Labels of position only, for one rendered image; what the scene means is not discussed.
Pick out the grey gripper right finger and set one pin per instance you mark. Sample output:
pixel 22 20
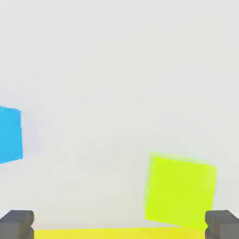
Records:
pixel 223 225

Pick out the large yellow box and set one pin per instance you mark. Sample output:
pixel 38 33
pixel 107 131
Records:
pixel 119 233

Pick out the small blue cube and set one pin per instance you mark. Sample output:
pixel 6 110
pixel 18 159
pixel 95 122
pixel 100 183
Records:
pixel 10 134

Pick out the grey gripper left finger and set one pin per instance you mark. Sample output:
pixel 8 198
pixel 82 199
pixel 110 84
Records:
pixel 15 224

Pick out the small lime cube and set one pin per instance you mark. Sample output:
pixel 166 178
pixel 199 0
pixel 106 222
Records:
pixel 180 190

